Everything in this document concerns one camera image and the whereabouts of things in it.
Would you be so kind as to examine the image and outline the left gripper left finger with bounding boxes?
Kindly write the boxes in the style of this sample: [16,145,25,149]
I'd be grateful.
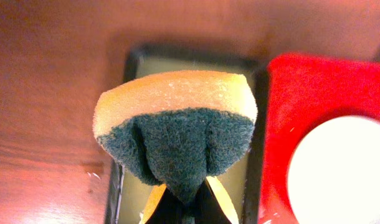
[140,184,183,224]

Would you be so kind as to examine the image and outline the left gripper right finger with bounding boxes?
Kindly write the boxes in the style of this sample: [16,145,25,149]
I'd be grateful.
[194,176,239,224]

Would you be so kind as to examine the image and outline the green and yellow sponge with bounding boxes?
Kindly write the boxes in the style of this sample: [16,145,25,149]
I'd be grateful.
[93,70,258,204]

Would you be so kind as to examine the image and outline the white plate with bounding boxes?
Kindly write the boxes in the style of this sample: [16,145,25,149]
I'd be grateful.
[287,116,380,224]

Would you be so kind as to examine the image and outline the dark green tray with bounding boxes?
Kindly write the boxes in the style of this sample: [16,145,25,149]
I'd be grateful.
[105,44,269,224]

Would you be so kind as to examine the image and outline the red plastic tray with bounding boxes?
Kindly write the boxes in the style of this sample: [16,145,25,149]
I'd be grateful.
[258,53,380,223]

